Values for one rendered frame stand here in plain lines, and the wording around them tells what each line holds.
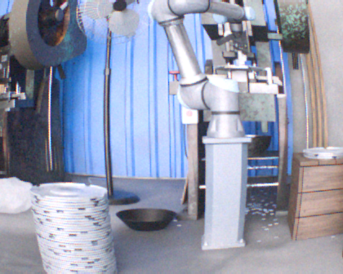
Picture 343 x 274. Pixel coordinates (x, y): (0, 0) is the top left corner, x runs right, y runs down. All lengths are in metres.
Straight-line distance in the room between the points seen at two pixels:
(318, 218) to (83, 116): 2.76
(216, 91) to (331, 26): 2.30
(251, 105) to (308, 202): 0.75
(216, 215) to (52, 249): 0.72
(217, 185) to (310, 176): 0.41
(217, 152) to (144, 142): 2.15
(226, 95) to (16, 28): 1.59
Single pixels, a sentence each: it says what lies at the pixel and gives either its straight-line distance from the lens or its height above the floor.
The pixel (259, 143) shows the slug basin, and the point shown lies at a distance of 2.31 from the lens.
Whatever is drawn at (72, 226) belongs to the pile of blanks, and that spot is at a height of 0.22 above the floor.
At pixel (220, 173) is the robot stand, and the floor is 0.32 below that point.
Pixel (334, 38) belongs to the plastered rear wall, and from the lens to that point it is 3.72.
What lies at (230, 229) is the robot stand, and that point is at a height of 0.08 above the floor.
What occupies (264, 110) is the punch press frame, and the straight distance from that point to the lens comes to 2.19.
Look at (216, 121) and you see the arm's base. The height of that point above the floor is 0.51.
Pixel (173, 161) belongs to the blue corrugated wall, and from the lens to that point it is 3.68.
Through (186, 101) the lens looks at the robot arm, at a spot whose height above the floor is 0.59.
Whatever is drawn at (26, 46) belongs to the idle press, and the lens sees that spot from 2.69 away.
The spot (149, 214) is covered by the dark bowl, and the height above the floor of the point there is 0.04.
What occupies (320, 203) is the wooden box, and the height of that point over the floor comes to 0.16.
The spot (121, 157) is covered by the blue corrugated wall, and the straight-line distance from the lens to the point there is 3.81.
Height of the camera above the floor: 0.54
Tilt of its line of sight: 3 degrees down
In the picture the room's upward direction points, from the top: 1 degrees counter-clockwise
